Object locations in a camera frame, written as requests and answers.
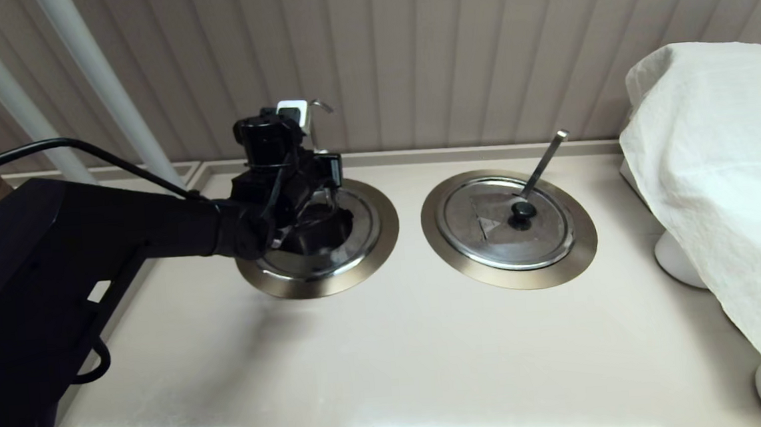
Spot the steel ladle with hooked handle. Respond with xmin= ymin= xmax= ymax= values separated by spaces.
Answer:
xmin=305 ymin=98 xmax=338 ymax=156

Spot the steel lid, flat-ladle pot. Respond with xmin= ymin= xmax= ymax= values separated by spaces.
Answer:
xmin=433 ymin=171 xmax=579 ymax=277

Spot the thick white support pole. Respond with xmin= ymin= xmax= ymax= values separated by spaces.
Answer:
xmin=34 ymin=0 xmax=186 ymax=198

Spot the thin white support pole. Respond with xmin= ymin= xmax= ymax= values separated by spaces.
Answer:
xmin=0 ymin=0 xmax=99 ymax=192

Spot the white cloth cover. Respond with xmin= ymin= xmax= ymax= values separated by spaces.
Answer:
xmin=613 ymin=37 xmax=761 ymax=417

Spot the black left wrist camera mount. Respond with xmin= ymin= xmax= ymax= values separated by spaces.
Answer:
xmin=233 ymin=110 xmax=306 ymax=174

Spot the steel counter ring, hook ladle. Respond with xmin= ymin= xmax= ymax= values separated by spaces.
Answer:
xmin=231 ymin=176 xmax=406 ymax=304

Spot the steel ladle with flat handle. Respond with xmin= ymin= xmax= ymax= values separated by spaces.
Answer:
xmin=514 ymin=130 xmax=573 ymax=200

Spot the steel counter ring, flat ladle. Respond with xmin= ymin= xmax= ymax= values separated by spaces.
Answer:
xmin=418 ymin=162 xmax=601 ymax=297

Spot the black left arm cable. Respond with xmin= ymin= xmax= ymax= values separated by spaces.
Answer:
xmin=0 ymin=128 xmax=200 ymax=214

